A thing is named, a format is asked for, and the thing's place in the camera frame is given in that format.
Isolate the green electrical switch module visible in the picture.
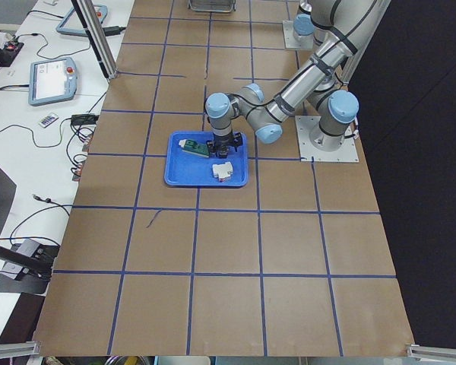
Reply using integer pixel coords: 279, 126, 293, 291
178, 139, 211, 158

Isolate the far teach pendant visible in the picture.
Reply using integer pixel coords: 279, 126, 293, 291
55, 4, 109, 37

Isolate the white grey circuit breaker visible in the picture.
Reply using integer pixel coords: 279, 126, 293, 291
211, 161, 234, 183

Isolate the black device with red button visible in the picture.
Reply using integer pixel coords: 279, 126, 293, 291
0, 41, 24, 67

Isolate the aluminium frame post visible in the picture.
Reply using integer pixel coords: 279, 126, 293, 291
71, 0, 118, 80

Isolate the black power adapter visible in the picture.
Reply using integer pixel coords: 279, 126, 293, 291
71, 113, 99, 126

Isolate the near teach pendant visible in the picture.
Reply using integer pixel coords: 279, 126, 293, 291
28, 57, 78, 106

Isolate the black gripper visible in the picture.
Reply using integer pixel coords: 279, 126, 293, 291
207, 132, 243, 154

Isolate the grey hub box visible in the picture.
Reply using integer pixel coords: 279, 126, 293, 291
2, 239, 44, 280

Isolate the wire mesh shelf rack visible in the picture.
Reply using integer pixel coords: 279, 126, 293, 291
188, 0, 236, 14

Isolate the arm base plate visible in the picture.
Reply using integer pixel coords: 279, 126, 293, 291
295, 116, 359, 163
282, 21, 315, 50

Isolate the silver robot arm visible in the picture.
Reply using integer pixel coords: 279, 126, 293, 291
292, 0, 327, 50
205, 0, 380, 158

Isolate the small remote control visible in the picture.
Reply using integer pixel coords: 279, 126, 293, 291
38, 113, 59, 128

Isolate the blue plastic tray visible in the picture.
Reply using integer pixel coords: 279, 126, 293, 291
164, 131, 249, 188

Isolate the teach pendant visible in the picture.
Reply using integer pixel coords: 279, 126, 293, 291
28, 57, 78, 106
55, 4, 109, 37

